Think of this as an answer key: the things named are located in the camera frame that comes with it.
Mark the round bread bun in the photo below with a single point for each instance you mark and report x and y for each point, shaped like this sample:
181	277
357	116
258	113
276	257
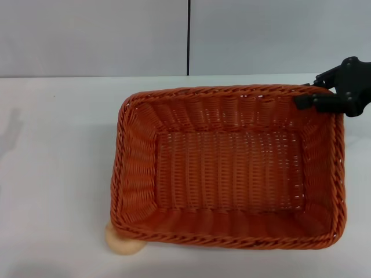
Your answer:
121	246

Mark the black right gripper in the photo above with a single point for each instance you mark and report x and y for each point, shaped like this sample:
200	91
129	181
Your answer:
358	87

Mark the orange woven wicker basket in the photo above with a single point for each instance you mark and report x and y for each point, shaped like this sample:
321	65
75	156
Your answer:
232	168

